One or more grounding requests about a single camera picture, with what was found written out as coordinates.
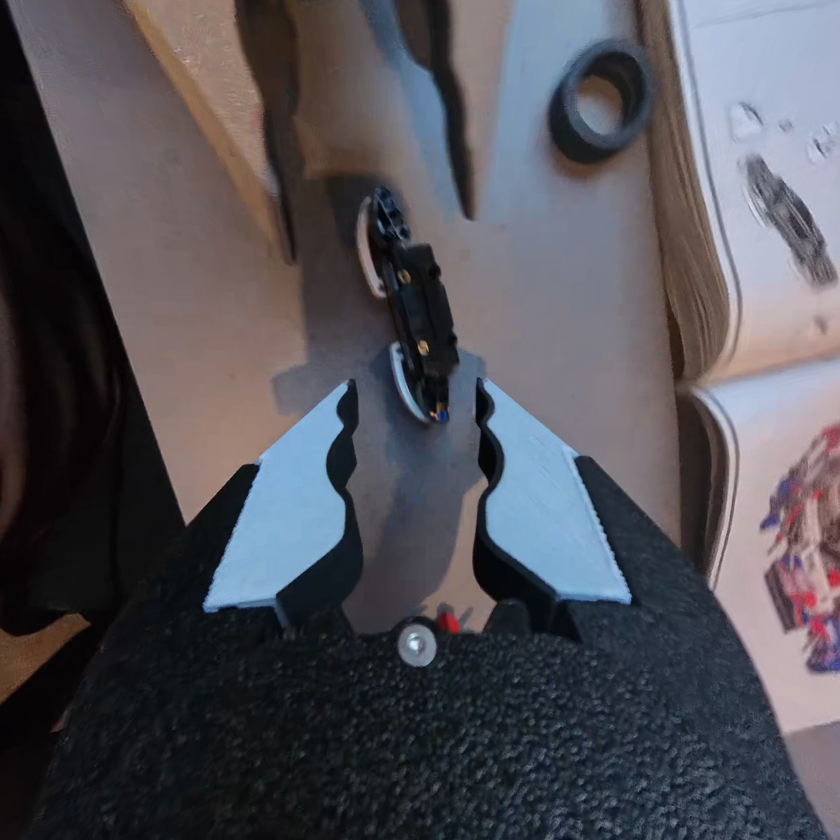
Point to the person's brown shirt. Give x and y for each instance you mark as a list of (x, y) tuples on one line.
[(19, 426)]

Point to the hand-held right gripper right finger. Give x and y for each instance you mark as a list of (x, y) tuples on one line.
[(544, 518)]

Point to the grey desk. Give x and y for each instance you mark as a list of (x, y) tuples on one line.
[(197, 295)]

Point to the small red toy piece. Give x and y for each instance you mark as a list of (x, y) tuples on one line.
[(449, 621)]

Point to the open instruction booklet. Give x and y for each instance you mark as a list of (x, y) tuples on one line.
[(774, 295)]

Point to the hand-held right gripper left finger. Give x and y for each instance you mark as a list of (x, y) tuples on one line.
[(289, 518)]

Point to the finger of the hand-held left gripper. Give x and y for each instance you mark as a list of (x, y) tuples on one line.
[(210, 65), (482, 65)]

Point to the white curved toy panel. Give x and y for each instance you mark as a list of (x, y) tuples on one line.
[(365, 262), (400, 387)]

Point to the black toy tire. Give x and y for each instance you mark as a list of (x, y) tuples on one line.
[(564, 131)]

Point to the black patterned toy beam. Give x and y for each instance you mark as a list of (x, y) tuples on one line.
[(426, 308)]

